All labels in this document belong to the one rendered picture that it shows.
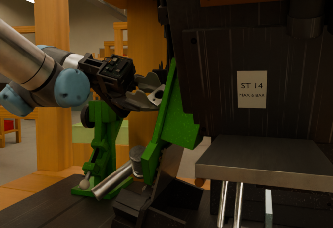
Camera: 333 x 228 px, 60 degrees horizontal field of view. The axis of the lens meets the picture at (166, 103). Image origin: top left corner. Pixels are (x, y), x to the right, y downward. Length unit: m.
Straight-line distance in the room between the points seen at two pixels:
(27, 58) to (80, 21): 11.58
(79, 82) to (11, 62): 0.12
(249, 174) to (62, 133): 0.93
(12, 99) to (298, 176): 0.56
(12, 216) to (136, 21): 0.66
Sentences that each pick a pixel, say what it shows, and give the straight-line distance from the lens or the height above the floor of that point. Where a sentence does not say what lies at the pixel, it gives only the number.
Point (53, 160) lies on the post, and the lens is 1.21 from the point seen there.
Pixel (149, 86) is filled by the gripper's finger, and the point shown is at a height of 1.22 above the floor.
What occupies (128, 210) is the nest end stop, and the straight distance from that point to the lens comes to 0.63.
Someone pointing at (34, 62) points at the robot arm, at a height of 1.26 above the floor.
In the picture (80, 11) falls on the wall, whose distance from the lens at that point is 12.18.
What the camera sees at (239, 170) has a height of 1.13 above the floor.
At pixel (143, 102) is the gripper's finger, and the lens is 0.63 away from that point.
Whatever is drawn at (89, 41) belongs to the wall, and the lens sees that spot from 11.82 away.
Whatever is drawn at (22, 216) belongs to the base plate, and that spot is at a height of 0.90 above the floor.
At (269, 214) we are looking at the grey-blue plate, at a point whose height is 1.04.
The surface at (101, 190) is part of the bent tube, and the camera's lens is 0.67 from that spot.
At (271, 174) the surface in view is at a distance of 0.36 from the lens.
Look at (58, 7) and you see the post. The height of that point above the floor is 1.50.
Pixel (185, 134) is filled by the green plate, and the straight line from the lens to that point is 0.55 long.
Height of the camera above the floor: 1.23
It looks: 5 degrees down
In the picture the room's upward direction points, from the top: straight up
